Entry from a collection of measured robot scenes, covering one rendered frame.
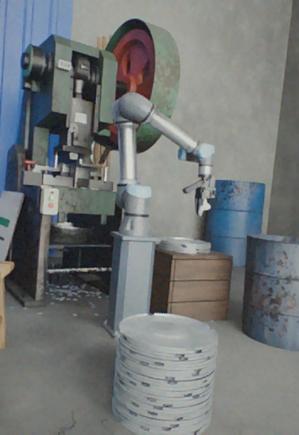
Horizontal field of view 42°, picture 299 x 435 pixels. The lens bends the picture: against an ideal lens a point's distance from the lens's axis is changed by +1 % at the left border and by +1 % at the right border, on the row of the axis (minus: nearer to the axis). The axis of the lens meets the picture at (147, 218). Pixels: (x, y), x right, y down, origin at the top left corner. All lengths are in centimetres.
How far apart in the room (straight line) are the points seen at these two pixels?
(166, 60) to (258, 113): 300
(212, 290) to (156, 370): 109
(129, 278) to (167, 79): 122
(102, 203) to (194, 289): 74
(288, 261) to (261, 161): 354
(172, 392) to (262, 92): 462
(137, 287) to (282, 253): 66
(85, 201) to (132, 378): 133
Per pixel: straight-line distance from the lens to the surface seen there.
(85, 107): 246
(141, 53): 269
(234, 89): 501
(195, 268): 202
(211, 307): 213
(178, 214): 438
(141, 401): 114
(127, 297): 173
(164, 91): 238
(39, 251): 213
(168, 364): 108
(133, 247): 169
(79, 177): 230
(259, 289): 191
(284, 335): 192
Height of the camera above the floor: 62
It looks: 3 degrees down
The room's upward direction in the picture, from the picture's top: 5 degrees clockwise
